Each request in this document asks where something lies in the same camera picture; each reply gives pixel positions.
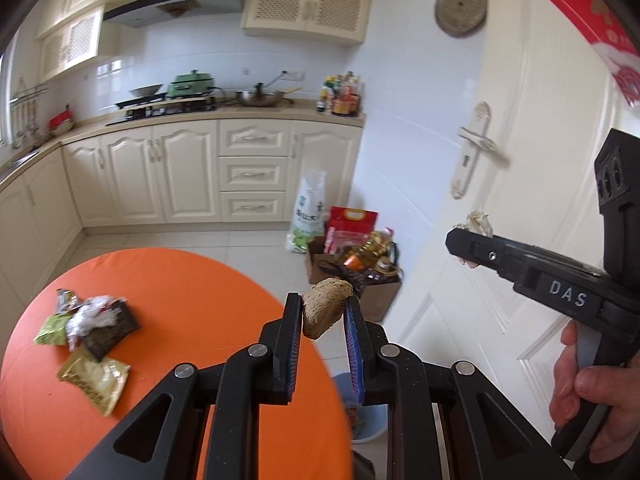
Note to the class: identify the red lidded bowl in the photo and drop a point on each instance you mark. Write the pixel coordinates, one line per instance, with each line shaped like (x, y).
(61, 121)

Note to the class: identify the beige scrap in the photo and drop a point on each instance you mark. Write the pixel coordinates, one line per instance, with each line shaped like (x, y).
(477, 222)

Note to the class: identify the steel wok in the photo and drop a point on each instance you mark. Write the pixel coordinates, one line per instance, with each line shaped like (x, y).
(260, 97)

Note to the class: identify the olive gold packet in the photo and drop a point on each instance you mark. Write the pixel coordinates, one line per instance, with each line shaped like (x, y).
(95, 380)

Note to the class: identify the black gas stove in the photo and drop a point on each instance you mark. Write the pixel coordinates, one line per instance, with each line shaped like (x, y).
(160, 110)

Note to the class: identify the small silver yellow packet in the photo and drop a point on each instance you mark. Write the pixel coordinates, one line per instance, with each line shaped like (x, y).
(67, 300)

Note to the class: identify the hanging utensil rack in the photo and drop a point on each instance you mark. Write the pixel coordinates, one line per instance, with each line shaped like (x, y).
(25, 115)

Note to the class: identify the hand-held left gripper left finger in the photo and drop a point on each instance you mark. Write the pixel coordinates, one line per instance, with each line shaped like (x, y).
(295, 345)

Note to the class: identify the small cream lattice door cabinet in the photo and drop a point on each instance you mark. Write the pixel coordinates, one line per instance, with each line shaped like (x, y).
(70, 45)

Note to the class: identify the cooking oil bottle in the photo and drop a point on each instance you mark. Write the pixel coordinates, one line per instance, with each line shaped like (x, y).
(365, 252)

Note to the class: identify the round woven trivet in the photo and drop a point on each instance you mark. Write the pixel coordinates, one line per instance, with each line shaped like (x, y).
(460, 5)

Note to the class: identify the white door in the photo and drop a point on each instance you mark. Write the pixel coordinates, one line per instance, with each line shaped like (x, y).
(550, 110)

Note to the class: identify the wall socket with plug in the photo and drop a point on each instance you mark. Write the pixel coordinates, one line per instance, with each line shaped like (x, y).
(295, 76)

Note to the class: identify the red paper door decoration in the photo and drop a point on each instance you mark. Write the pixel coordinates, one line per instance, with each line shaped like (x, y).
(595, 15)

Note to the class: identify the crumpled clear plastic wrap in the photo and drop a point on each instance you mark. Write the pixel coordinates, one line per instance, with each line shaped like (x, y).
(92, 316)

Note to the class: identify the cardboard box with bottles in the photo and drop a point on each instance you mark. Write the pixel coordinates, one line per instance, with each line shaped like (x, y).
(380, 297)

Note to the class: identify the wide cream lattice door cabinet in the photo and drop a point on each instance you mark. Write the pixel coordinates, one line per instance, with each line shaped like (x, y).
(305, 7)

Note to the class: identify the black frying pan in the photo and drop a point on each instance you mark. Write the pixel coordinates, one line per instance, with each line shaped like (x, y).
(145, 92)

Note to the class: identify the red gift box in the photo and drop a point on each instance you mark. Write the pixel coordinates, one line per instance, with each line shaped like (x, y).
(352, 222)

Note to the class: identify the cream base kitchen cabinets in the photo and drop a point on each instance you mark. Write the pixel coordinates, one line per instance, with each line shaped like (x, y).
(175, 170)

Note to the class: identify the green snack packet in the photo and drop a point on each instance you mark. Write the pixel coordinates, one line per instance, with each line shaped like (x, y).
(50, 331)

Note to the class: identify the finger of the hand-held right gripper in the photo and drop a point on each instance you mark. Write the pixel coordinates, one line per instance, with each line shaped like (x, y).
(480, 252)

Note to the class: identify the person's right hand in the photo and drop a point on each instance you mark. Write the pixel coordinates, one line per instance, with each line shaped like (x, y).
(620, 405)

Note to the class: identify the black range hood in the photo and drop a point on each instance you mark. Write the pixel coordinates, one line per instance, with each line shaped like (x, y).
(175, 2)

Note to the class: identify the blue trash bin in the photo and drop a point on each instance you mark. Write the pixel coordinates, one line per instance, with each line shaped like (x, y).
(370, 410)

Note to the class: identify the dark brown packet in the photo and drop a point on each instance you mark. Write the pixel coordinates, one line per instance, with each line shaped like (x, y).
(112, 332)

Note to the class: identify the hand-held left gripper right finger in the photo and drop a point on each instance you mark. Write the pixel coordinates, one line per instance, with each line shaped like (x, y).
(352, 345)

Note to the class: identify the round orange table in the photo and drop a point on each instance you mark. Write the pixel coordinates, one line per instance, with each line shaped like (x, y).
(200, 300)

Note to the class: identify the group of condiment bottles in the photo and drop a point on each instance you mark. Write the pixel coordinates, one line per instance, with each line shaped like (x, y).
(342, 97)

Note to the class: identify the green electric cooker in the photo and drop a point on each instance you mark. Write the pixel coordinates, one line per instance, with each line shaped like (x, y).
(190, 85)

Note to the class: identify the brown ginger piece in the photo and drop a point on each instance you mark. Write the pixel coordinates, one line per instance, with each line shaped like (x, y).
(322, 305)

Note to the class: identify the white rice bag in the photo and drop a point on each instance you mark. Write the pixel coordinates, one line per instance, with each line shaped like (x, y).
(307, 210)

